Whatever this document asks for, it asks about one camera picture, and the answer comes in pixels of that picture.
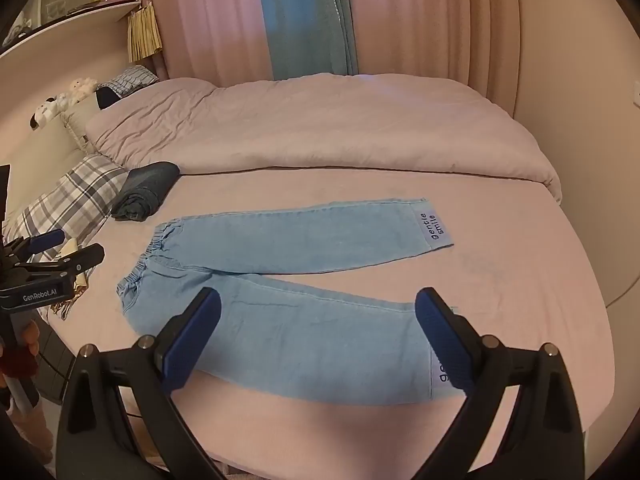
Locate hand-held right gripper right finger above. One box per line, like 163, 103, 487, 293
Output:
415, 287, 586, 480

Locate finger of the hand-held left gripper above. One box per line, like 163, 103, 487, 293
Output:
20, 229, 67, 257
27, 243, 106, 281

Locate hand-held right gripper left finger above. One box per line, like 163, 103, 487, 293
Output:
56, 287, 223, 480

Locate light blue knit garment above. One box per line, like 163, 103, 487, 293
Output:
116, 197, 468, 406

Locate person's left hand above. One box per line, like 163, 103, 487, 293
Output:
22, 317, 43, 358

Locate grey plaid pillow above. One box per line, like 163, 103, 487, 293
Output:
2, 154, 131, 266

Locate bed with pink sheet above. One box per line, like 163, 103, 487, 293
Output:
37, 165, 618, 466

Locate rolled dark grey garment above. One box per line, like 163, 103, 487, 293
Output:
111, 161, 181, 222

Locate beige cushion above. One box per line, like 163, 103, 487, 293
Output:
60, 95, 101, 153

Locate black and white plush toy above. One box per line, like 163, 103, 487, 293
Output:
29, 94, 68, 131

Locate dark blue pillow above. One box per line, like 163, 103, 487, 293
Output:
95, 86, 122, 110

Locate blue striped pillow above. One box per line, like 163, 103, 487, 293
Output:
97, 65, 160, 98

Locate yellow hanging cloth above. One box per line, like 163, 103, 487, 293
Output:
127, 2, 163, 61

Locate pink pillow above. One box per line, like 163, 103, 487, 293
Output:
85, 72, 563, 206

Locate pink curtain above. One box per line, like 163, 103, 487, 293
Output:
139, 0, 275, 90
345, 0, 523, 121

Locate blue curtain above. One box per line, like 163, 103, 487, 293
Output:
255, 0, 358, 81

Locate white wall shelf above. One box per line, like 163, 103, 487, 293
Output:
0, 0, 143, 58

